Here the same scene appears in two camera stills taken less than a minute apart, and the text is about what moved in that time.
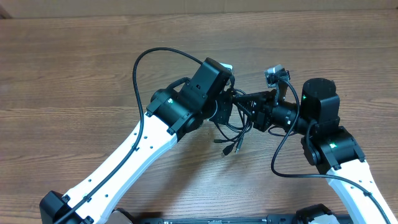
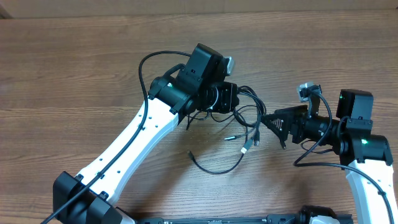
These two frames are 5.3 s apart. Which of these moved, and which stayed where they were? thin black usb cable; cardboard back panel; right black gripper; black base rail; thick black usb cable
Moved: right black gripper; thick black usb cable; thin black usb cable
Stayed: black base rail; cardboard back panel
